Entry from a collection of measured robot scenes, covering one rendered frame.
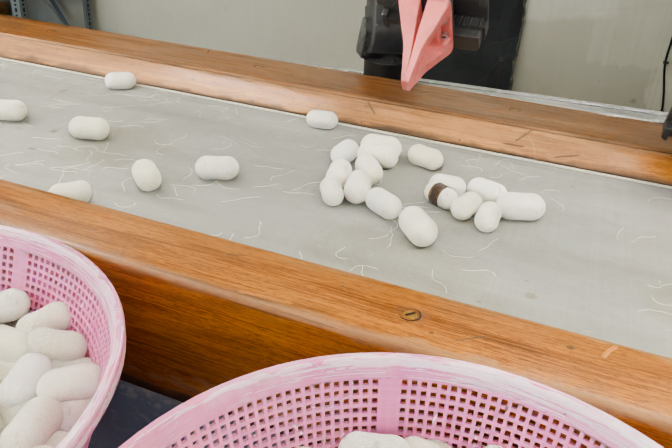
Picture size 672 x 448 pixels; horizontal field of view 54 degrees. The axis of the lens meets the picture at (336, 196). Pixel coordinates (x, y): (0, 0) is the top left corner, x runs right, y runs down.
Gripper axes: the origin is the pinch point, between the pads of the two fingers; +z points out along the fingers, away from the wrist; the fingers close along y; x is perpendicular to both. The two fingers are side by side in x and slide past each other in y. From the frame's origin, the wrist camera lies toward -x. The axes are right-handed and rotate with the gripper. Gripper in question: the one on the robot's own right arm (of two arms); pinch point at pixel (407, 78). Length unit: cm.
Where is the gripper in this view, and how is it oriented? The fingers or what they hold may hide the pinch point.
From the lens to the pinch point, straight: 59.5
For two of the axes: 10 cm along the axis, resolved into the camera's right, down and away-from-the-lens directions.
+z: -3.2, 8.7, -3.7
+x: 1.9, 4.4, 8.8
